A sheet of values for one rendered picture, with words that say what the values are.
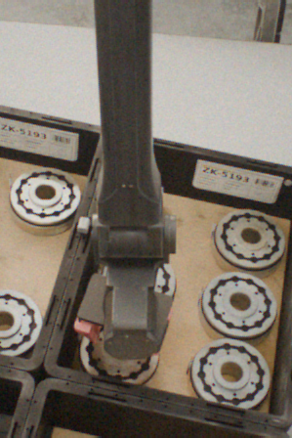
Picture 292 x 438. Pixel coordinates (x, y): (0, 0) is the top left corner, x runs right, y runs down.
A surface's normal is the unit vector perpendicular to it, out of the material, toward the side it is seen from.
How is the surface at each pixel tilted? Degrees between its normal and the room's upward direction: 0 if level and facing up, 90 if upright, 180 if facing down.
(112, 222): 82
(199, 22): 0
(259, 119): 0
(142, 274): 6
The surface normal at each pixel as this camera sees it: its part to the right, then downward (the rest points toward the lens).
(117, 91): -0.02, 0.71
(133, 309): -0.01, -0.54
